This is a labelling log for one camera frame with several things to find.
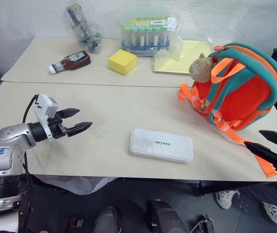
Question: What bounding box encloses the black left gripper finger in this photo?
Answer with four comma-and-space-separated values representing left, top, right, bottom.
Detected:
66, 121, 93, 137
56, 108, 81, 120

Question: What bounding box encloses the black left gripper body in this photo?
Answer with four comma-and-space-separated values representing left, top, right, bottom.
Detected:
47, 111, 69, 140

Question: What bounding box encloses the orange and teal backpack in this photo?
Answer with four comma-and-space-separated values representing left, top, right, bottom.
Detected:
178, 43, 277, 179

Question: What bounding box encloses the white rectangular case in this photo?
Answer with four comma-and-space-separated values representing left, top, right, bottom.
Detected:
129, 128, 194, 164

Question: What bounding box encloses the person's leg in blue jeans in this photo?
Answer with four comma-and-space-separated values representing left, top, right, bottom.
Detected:
238, 181, 277, 208

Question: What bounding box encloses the brown sauce squeeze bottle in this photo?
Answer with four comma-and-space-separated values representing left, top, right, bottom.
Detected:
48, 50, 92, 75

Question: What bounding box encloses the white sneaker with laces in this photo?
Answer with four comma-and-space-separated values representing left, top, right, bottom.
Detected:
261, 201, 277, 226

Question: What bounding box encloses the white plastic sheet under table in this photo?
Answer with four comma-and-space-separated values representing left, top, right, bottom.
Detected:
35, 174, 117, 196

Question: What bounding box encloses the white sneaker with red trim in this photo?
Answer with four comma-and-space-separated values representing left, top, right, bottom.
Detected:
215, 189, 241, 210

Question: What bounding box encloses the yellow sponge block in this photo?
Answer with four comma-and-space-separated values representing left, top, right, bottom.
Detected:
107, 49, 138, 76

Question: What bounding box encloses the clear bag of dark parts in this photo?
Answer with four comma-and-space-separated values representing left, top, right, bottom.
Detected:
64, 4, 103, 55

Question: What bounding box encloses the dark grey rounded shape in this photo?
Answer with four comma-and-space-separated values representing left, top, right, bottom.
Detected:
94, 206, 122, 233

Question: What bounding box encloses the brown plush animal toy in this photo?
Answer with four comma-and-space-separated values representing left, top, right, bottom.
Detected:
189, 52, 218, 82

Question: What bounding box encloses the bagged rack of test tubes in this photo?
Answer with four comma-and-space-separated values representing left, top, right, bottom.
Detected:
115, 15, 178, 57

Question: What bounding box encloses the small clear plastic bag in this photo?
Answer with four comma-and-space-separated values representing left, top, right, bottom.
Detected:
153, 36, 186, 67

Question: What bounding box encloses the yellow paper sheet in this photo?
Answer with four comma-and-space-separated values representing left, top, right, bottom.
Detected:
153, 40, 212, 74

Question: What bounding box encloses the black rounded shape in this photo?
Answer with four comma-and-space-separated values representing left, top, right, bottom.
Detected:
146, 199, 186, 233

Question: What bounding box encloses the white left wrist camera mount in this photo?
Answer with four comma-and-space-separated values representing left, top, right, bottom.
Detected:
33, 93, 59, 141

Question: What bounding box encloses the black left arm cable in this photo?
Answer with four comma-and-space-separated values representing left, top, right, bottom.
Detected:
19, 94, 39, 233

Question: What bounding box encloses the black table frame bar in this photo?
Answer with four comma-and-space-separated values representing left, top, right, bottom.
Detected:
115, 178, 277, 197

